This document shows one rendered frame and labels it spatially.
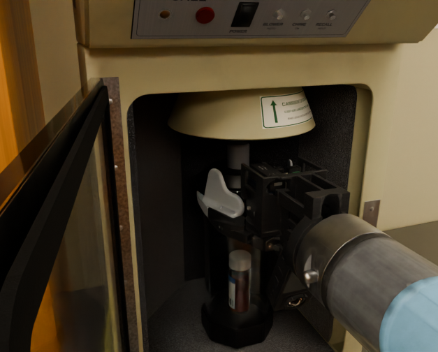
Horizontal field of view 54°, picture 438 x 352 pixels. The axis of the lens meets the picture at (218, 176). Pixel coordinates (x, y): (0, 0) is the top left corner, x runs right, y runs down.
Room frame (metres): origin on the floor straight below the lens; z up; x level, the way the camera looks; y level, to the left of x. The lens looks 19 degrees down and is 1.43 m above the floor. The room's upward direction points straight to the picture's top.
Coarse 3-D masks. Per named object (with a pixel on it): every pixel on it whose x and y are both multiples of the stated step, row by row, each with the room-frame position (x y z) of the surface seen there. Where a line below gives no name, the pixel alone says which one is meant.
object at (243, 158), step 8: (232, 144) 0.51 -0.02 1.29; (240, 144) 0.51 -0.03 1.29; (248, 144) 0.51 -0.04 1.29; (232, 152) 0.51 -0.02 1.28; (240, 152) 0.50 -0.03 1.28; (248, 152) 0.51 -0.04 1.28; (224, 160) 0.54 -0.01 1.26; (232, 160) 0.51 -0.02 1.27; (240, 160) 0.50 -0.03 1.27; (248, 160) 0.51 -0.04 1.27; (208, 168) 0.51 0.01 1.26; (216, 168) 0.51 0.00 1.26; (224, 168) 0.51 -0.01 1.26; (232, 168) 0.51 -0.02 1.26; (240, 168) 0.50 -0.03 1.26; (224, 176) 0.48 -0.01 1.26; (232, 176) 0.48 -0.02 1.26; (240, 176) 0.48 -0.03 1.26; (232, 184) 0.47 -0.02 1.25; (240, 184) 0.47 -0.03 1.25
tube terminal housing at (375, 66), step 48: (96, 48) 0.36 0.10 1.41; (144, 48) 0.37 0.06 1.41; (192, 48) 0.39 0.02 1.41; (240, 48) 0.40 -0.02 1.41; (288, 48) 0.42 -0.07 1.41; (336, 48) 0.44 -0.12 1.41; (384, 48) 0.46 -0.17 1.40; (384, 96) 0.46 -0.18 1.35; (384, 144) 0.46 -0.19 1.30; (336, 336) 0.48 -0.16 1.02
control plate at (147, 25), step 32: (160, 0) 0.32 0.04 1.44; (192, 0) 0.32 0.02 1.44; (224, 0) 0.33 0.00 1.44; (256, 0) 0.34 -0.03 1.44; (288, 0) 0.35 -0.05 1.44; (320, 0) 0.36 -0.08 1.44; (352, 0) 0.37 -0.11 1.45; (160, 32) 0.34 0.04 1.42; (192, 32) 0.35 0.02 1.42; (224, 32) 0.36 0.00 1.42; (256, 32) 0.37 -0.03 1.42; (288, 32) 0.38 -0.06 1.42; (320, 32) 0.39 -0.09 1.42
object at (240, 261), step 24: (240, 192) 0.46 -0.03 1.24; (216, 240) 0.48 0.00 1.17; (216, 264) 0.48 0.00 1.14; (240, 264) 0.47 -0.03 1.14; (264, 264) 0.48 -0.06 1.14; (216, 288) 0.48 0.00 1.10; (240, 288) 0.47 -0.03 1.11; (264, 288) 0.48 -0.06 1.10; (216, 312) 0.48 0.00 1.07; (240, 312) 0.47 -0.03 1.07; (264, 312) 0.49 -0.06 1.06
